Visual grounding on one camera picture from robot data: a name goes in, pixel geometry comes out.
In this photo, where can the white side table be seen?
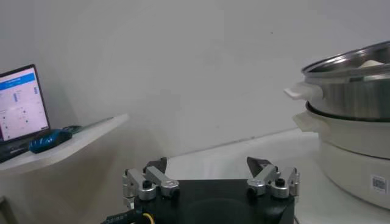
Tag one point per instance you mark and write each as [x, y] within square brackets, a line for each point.
[91, 134]

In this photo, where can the perforated stainless steel steamer basket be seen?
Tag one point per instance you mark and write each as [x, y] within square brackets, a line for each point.
[350, 97]

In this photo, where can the black laptop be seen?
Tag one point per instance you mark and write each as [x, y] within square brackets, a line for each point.
[21, 103]

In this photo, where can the blue black computer mouse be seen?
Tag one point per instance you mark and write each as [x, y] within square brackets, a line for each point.
[48, 141]

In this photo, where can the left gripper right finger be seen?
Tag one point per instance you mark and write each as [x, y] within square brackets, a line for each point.
[265, 176]

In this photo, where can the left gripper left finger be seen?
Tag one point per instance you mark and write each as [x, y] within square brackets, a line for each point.
[158, 179]

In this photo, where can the white electric cooking pot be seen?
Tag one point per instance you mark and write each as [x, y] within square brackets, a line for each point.
[350, 152]

